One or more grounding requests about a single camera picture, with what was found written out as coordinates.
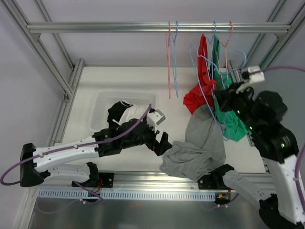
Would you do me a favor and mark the aluminium front rail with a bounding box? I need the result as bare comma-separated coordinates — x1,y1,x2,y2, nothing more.
31,171,275,192

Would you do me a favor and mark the green tank top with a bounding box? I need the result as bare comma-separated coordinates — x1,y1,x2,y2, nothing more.
210,35,248,142

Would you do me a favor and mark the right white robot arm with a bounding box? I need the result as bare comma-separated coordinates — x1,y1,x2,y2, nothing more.
213,83,305,229

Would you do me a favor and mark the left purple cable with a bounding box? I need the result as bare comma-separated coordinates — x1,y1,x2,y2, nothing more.
0,104,153,186

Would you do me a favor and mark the white slotted cable duct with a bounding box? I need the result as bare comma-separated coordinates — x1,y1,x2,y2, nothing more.
38,189,216,201

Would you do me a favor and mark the aluminium hanging rail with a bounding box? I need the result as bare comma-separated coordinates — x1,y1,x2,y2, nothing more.
27,21,292,34

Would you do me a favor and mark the light blue hanger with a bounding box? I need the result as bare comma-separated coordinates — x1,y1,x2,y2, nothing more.
189,44,229,141
206,20,219,100
170,21,179,98

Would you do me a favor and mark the purple cable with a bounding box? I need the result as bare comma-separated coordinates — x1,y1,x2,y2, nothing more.
243,65,305,222
0,104,153,186

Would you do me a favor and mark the aluminium frame left post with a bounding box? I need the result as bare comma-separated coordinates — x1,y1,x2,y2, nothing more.
0,0,85,104

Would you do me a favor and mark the grey tank top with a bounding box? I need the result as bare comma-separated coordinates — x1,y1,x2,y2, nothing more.
160,104,226,180

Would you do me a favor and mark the white plastic basket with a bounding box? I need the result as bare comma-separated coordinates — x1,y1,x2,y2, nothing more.
89,89,158,133

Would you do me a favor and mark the pink hanger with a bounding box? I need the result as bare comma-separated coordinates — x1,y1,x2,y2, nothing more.
216,21,234,83
166,21,171,99

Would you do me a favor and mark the aluminium frame post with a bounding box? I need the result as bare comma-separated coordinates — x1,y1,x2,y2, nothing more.
0,0,85,104
228,0,305,96

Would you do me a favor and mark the black tank top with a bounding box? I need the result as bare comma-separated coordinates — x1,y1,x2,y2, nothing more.
107,100,133,129

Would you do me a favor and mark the white tank top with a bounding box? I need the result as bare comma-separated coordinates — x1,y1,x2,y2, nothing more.
120,104,148,124

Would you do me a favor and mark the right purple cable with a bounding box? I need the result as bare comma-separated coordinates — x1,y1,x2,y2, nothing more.
243,65,305,222

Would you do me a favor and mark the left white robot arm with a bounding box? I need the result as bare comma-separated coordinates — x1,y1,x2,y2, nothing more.
20,119,172,187

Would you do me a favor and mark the red tank top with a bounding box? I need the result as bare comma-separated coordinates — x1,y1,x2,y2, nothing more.
183,34,217,114

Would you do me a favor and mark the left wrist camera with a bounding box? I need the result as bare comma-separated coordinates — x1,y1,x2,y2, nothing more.
146,109,166,134

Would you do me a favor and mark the aluminium frame right post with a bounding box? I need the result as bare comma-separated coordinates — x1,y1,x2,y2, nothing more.
228,0,305,96

